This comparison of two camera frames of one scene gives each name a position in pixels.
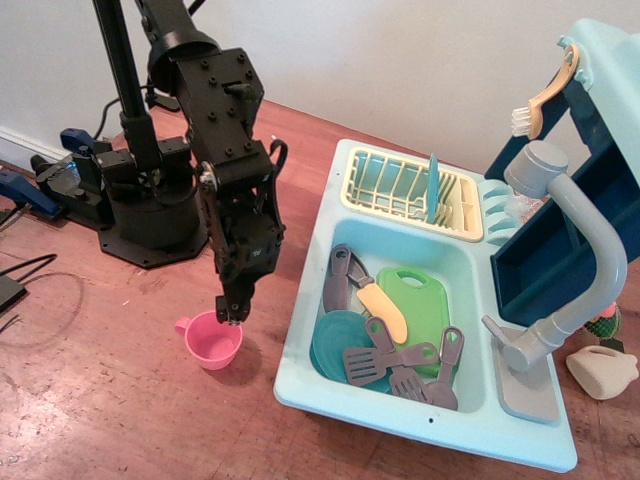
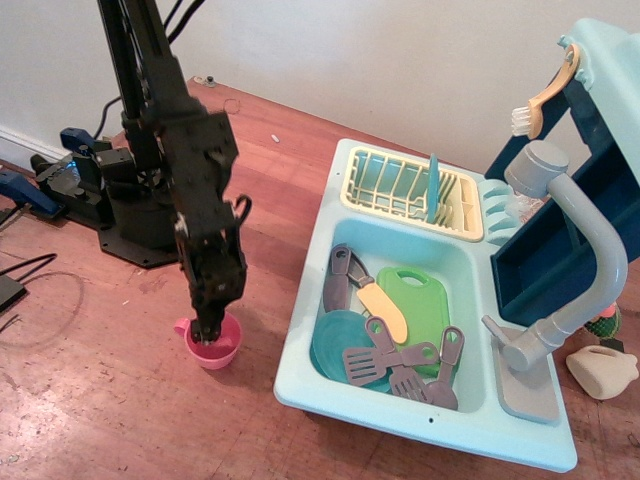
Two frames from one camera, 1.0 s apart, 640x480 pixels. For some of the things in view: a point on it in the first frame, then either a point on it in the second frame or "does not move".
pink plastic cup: [213, 344] does not move
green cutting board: [423, 305] does not move
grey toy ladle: [442, 394] does not move
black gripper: [247, 229] to [215, 267]
